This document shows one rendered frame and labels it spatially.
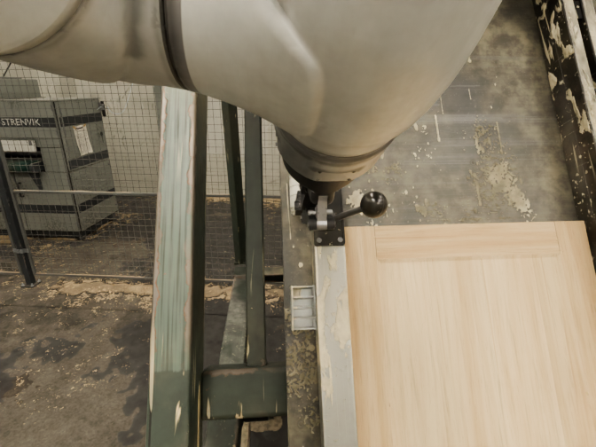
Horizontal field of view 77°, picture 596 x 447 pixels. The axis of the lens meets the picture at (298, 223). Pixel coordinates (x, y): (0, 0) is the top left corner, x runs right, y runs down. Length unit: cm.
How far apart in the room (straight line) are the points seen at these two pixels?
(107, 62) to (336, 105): 10
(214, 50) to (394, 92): 8
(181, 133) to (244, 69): 50
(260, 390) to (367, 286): 25
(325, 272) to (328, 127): 43
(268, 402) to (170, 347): 19
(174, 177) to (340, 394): 42
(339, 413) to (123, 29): 55
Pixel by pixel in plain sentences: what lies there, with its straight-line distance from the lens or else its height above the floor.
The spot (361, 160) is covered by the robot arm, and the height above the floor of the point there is 154.
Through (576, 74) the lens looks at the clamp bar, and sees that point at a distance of 89.
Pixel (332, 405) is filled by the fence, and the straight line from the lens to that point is 62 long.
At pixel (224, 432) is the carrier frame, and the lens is 107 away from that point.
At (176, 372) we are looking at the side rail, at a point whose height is 120.
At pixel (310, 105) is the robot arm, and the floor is 158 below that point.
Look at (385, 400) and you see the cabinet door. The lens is 65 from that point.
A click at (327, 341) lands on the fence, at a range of 60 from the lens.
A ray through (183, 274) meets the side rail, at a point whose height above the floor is 132.
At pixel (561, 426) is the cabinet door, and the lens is 79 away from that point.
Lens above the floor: 159
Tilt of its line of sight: 20 degrees down
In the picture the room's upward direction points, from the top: straight up
